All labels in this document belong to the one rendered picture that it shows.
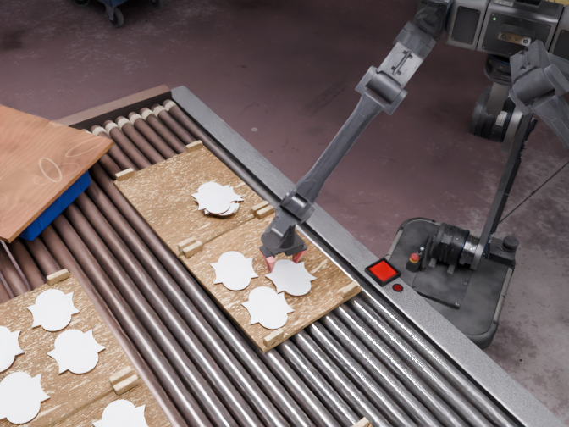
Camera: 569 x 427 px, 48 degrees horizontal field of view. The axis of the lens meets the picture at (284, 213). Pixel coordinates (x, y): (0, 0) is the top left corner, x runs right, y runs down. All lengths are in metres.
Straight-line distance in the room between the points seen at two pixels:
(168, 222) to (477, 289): 1.44
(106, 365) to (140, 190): 0.66
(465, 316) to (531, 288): 0.63
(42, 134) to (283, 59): 2.70
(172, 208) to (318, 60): 2.82
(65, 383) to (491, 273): 1.91
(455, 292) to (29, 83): 3.09
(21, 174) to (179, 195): 0.48
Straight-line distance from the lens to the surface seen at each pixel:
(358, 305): 1.81
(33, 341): 1.79
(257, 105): 4.17
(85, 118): 2.47
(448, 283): 2.83
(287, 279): 1.81
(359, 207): 3.46
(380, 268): 1.90
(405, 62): 1.56
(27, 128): 2.31
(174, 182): 2.14
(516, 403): 1.74
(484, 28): 2.03
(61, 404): 1.66
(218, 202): 2.01
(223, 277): 1.82
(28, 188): 2.06
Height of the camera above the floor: 2.32
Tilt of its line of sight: 43 degrees down
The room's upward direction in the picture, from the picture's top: 3 degrees clockwise
